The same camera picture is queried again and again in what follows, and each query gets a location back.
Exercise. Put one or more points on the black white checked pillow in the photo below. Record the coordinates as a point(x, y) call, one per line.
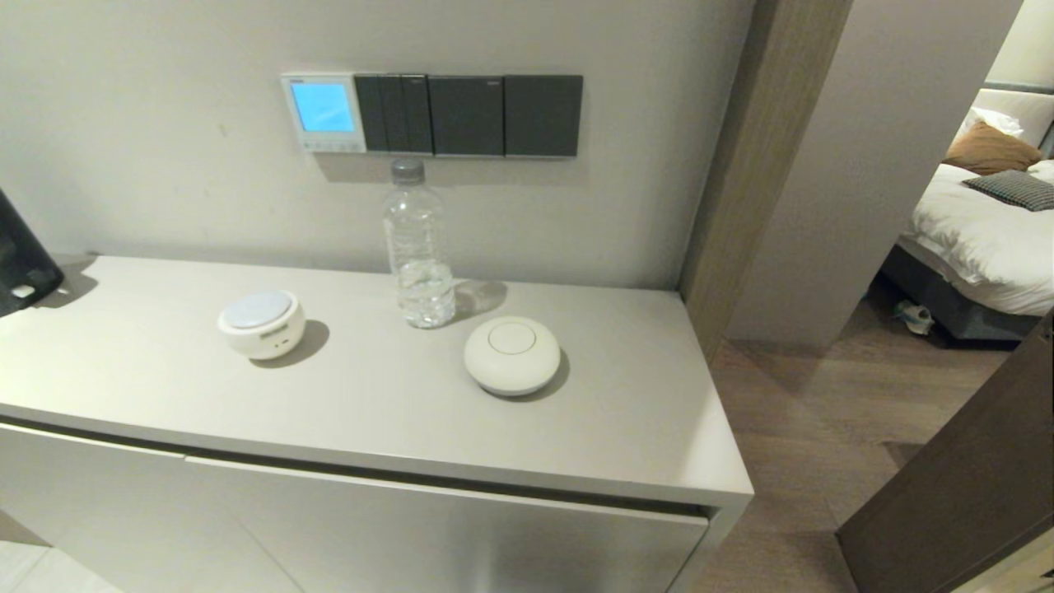
point(1017, 189)

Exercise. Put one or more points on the brown wooden door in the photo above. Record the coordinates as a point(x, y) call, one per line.
point(963, 494)

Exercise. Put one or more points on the white round dome device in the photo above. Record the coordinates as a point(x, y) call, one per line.
point(512, 357)

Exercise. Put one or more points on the brown pillow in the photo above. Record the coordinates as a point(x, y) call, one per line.
point(992, 150)

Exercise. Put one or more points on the white round speaker grey top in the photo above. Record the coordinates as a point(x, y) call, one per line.
point(262, 329)

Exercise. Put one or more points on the beige padded headboard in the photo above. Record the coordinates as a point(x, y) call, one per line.
point(1029, 105)

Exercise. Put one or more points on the bed with white duvet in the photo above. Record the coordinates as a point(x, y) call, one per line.
point(980, 240)

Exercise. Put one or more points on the dark grey triple wall switch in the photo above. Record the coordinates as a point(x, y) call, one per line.
point(394, 114)

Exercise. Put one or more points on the wall thermostat blue screen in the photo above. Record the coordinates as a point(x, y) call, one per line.
point(323, 109)

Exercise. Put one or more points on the dark grey bed base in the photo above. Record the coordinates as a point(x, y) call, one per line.
point(947, 310)

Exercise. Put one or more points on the wooden door frame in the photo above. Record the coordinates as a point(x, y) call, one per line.
point(757, 165)

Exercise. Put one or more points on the clear plastic water bottle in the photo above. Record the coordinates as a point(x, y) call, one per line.
point(420, 247)

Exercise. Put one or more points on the teal white sneaker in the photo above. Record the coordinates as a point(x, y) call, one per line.
point(916, 317)

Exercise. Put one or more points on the grey sideboard cabinet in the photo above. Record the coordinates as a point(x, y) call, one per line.
point(494, 461)

